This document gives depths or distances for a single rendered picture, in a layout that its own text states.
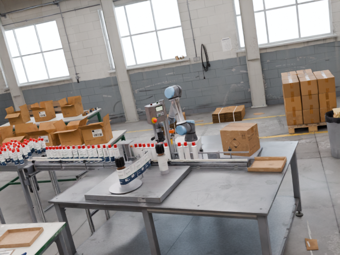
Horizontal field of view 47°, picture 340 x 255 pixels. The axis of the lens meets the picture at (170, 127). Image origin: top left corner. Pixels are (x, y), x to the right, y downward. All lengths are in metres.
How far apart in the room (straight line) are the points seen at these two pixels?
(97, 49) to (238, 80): 3.56
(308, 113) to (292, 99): 0.37
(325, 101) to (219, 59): 3.10
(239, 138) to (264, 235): 1.17
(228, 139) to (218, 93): 5.47
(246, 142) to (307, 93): 3.27
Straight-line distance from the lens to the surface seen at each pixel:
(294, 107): 7.01
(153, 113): 3.95
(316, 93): 7.00
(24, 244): 3.34
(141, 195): 3.40
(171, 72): 9.50
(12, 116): 8.69
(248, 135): 3.85
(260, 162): 3.77
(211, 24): 9.18
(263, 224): 3.01
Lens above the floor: 2.25
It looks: 15 degrees down
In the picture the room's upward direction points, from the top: 11 degrees counter-clockwise
